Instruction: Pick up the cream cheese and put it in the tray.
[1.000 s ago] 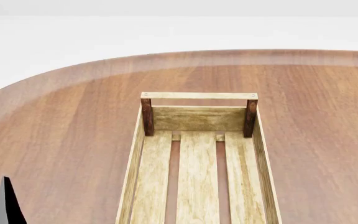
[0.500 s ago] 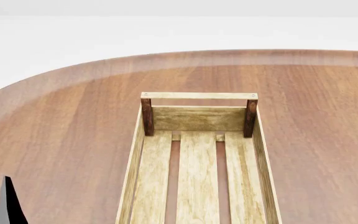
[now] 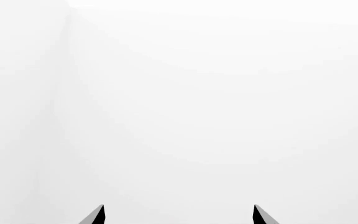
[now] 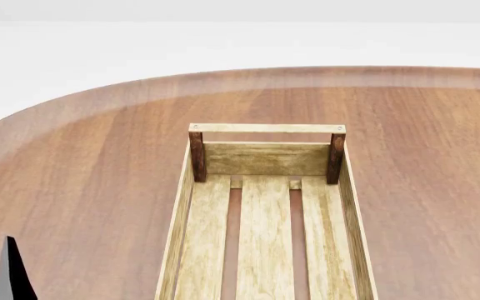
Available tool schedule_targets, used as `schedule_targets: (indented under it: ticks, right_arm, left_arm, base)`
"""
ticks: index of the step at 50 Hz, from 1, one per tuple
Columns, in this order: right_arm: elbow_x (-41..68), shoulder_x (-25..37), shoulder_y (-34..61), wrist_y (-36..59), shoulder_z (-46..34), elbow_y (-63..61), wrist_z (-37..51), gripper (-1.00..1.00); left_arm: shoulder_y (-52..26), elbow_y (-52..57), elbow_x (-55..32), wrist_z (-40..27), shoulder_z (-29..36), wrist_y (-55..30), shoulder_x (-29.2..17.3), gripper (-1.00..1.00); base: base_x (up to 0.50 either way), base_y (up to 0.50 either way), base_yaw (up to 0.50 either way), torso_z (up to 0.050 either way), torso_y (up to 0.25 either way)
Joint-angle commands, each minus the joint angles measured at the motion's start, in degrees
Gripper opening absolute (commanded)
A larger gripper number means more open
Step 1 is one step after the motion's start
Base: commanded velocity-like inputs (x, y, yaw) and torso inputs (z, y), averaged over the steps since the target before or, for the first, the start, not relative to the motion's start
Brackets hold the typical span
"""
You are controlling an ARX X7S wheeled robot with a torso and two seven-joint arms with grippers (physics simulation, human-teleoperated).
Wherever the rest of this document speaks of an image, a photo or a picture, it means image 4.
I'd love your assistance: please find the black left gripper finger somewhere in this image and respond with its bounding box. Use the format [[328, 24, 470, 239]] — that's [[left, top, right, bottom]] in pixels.
[[0, 235, 39, 300]]

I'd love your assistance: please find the light wooden slatted tray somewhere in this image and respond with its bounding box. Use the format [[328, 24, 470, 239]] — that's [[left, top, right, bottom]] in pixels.
[[153, 122, 379, 300]]

